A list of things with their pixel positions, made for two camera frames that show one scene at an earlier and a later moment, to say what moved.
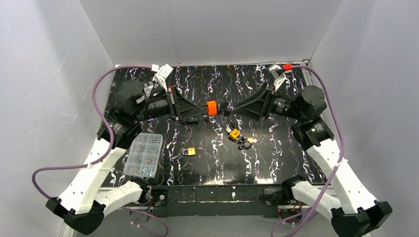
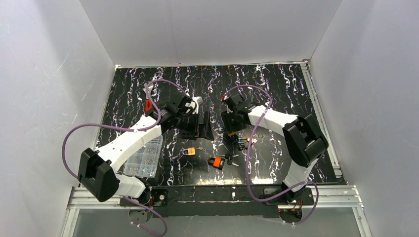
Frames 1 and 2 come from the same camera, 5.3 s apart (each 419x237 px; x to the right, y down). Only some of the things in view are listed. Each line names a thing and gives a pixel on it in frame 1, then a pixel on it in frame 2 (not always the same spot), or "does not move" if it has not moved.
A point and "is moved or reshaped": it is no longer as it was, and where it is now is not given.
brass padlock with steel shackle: (191, 151) does not move
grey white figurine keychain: (246, 145) does not move
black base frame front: (248, 201) does not move
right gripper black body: (266, 104) to (231, 122)
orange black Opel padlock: (212, 107) to (217, 162)
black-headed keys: (227, 111) is moved or reshaped
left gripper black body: (175, 104) to (190, 126)
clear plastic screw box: (143, 155) does not move
